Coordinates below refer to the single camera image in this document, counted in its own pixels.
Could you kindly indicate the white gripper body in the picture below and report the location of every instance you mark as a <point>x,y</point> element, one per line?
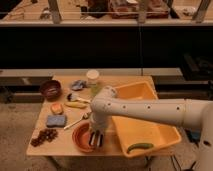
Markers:
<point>98,125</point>

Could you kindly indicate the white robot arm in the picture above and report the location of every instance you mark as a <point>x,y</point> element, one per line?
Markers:
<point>190,114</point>

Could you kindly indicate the orange-red bowl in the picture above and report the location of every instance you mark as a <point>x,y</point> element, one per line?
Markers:
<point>80,137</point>

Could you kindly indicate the dark maroon bowl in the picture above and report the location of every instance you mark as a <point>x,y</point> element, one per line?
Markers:
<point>51,89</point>

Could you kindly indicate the metal spoon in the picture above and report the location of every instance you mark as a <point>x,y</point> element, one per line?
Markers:
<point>84,117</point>

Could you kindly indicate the yellow banana toy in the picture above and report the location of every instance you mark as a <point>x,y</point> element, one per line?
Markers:
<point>76,105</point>

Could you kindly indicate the yellow plastic bin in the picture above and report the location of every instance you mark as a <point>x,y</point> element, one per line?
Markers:
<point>132,131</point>

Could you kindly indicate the wooden table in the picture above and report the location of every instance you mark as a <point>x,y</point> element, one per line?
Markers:
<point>63,145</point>

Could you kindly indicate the black makeup brush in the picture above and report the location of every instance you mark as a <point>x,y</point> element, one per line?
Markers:
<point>74,97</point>

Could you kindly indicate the crumpled blue cloth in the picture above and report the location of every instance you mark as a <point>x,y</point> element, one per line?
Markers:
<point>78,85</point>

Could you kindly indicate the orange fruit toy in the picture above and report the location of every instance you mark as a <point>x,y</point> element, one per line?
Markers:
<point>56,108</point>

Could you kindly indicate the blue sponge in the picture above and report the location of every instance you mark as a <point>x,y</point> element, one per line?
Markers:
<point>56,121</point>

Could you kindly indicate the green jar with white lid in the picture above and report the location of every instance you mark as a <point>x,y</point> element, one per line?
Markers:
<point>93,82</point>

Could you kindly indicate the bunch of red grapes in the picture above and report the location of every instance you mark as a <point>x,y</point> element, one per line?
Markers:
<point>44,135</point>

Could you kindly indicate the black box on floor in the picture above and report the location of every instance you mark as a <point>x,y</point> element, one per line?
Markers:
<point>195,136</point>

